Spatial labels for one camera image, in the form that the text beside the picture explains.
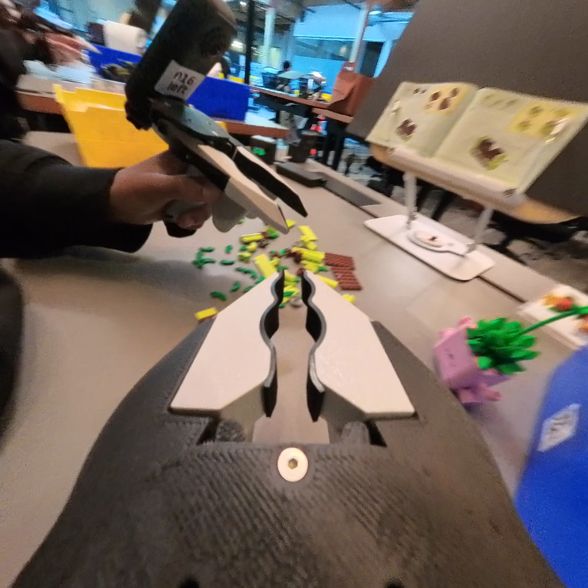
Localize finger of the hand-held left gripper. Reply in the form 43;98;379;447
233;146;308;218
197;145;290;234

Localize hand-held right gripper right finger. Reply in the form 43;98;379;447
301;271;416;422

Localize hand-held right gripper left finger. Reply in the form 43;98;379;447
170;269;285;419

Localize person's left forearm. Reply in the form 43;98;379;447
0;140;152;260

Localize person's left hand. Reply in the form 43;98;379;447
109;152;223;230

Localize black charger green lights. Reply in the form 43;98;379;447
250;135;277;165

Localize flat black box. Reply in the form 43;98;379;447
275;162;328;187

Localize black upright box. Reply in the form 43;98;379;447
287;130;320;164

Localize scattered lime green bricks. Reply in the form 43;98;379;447
195;220;356;322

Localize scattered green leaf pieces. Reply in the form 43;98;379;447
192;230;295;301

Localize yellow plastic bin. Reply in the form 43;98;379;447
52;84;172;169

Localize pink brick flower pot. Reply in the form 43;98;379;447
433;294;588;407

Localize white paper roll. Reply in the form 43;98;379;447
102;22;149;57

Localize black pole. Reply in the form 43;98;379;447
245;0;257;85

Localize brown paper bag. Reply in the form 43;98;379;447
330;68;375;118

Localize white book stand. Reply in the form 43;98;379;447
364;145;526;282

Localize white printed sheet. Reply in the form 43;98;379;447
518;284;588;351

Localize instruction booklet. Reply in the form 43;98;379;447
366;81;588;194

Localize black desk cable flap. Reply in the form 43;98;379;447
322;174;383;208

